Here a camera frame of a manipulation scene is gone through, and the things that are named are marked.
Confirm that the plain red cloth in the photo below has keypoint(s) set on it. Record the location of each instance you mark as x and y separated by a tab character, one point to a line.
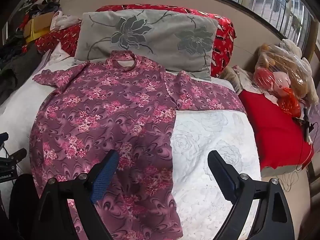
275	135

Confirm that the black clamp mount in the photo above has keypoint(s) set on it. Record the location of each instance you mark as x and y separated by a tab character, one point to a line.
305	125

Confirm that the dark green cloth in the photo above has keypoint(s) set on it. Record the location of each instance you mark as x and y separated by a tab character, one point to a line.
17	72

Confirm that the beige floral cloth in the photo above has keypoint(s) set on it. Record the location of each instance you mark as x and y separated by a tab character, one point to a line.
235	78

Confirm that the grey floral pillow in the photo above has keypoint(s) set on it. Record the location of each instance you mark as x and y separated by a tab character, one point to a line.
155	35

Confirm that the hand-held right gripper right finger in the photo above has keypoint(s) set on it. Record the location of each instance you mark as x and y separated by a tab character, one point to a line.
231	181

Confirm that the white embossed quilt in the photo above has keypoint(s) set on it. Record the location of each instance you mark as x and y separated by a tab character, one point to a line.
212	135

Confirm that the window with metal grille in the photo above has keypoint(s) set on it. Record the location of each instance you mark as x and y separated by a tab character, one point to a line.
265	2

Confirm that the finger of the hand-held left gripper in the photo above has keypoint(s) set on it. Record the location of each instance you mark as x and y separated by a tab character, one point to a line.
18	154

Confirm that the red patterned pillow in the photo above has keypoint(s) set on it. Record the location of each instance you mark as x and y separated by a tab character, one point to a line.
225	45

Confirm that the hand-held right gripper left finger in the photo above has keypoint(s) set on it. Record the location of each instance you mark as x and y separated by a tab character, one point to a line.
107	170

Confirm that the plastic bag of stuffed toys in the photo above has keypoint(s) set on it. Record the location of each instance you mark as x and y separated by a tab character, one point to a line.
282	80

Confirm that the white plastic bag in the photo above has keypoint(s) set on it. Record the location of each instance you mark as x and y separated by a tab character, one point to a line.
65	20

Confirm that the brown cardboard box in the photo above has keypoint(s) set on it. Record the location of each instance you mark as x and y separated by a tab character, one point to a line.
42	20

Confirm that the pile of mixed clothes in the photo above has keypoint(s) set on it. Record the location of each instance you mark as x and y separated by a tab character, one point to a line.
45	2

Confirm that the pink floral shirt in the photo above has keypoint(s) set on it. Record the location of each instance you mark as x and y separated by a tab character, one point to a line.
100	105

